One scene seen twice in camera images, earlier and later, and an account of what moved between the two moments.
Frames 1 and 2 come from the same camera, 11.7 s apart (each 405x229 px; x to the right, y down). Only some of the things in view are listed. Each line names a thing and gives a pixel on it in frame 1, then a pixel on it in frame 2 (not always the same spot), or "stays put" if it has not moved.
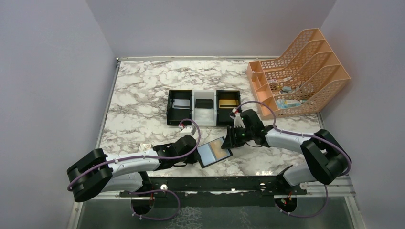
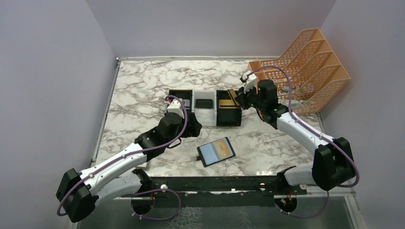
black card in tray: [204, 103] stays put
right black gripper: [230, 138] to [241, 99]
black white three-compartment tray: [209, 108] stays put
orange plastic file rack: [306, 71] stays put
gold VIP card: [228, 104] stays put
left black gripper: [193, 155] to [194, 127]
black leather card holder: [212, 152] stays put
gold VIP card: [218, 151] to [233, 95]
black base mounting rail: [228, 192] stays put
